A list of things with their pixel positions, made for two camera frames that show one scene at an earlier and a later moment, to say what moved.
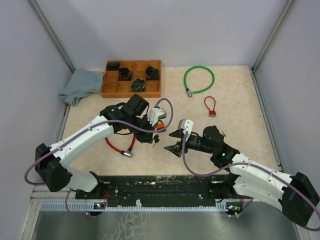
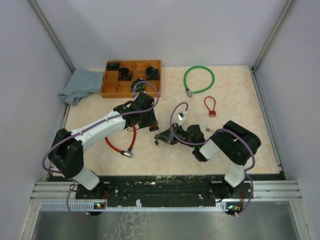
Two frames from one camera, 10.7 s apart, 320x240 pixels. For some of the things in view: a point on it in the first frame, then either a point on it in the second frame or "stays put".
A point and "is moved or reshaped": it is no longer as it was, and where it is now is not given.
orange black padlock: x=160 y=126 is moved or reshaped
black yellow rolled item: x=138 y=85 stays put
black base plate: x=160 y=188 stays put
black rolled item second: x=124 y=74 stays put
